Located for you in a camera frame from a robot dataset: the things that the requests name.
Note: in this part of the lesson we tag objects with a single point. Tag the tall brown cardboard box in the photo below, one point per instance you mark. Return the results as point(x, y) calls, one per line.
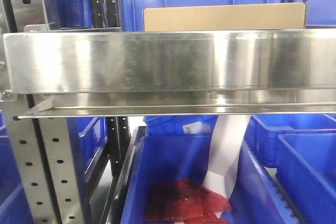
point(227, 17)

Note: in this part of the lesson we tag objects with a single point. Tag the stainless steel shelf front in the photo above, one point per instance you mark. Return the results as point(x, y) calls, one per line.
point(107, 73)

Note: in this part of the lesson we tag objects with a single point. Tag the blue bin rear centre lower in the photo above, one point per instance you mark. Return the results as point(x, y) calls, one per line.
point(180, 124)

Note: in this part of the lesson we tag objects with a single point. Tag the blue bin with red bags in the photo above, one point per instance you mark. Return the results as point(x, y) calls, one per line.
point(170, 158)

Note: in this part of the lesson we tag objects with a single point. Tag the white paper sheet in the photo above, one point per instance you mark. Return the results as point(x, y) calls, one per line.
point(224, 152)

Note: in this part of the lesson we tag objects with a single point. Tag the blue bin rear right lower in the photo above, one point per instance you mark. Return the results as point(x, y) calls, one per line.
point(263, 130)

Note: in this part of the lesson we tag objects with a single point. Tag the red bubble wrap bags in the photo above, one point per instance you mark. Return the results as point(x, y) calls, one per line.
point(185, 201)

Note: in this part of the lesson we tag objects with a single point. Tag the blue bin upper left rack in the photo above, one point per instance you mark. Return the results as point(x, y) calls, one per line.
point(72, 1)

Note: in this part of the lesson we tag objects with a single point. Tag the perforated steel left upright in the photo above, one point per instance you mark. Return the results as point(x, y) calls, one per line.
point(47, 150)

